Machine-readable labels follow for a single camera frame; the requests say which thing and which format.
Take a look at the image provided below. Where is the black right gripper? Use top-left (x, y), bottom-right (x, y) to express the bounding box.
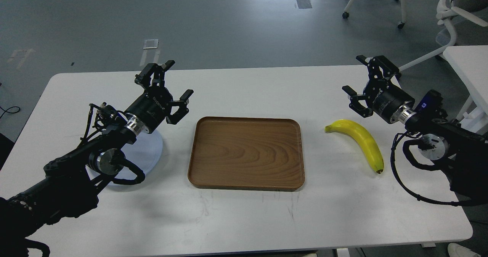
top-left (342, 55), bottom-right (415, 124)

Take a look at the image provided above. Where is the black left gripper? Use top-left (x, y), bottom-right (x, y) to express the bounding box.
top-left (124, 60), bottom-right (194, 134)

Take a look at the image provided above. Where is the yellow banana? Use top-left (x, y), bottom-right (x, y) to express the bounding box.
top-left (324, 119), bottom-right (385, 174)

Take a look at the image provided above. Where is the light blue plate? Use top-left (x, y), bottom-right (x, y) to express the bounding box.
top-left (87, 130), bottom-right (164, 180)

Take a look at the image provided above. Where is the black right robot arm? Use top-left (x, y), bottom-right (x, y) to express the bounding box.
top-left (342, 55), bottom-right (487, 206)

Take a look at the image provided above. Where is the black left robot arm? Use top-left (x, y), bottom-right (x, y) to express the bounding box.
top-left (0, 59), bottom-right (193, 257)

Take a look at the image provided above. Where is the brown wooden tray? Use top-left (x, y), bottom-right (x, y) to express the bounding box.
top-left (188, 116), bottom-right (305, 191)

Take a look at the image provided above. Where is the white side table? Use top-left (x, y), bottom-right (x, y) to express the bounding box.
top-left (443, 45), bottom-right (488, 134)

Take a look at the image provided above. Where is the white office chair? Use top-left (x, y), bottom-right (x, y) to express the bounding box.
top-left (399, 0), bottom-right (487, 71)

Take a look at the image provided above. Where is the white shoe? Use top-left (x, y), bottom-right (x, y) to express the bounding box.
top-left (447, 243), bottom-right (481, 257)

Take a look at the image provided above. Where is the black floor cable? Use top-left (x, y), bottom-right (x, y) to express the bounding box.
top-left (0, 82), bottom-right (21, 120)

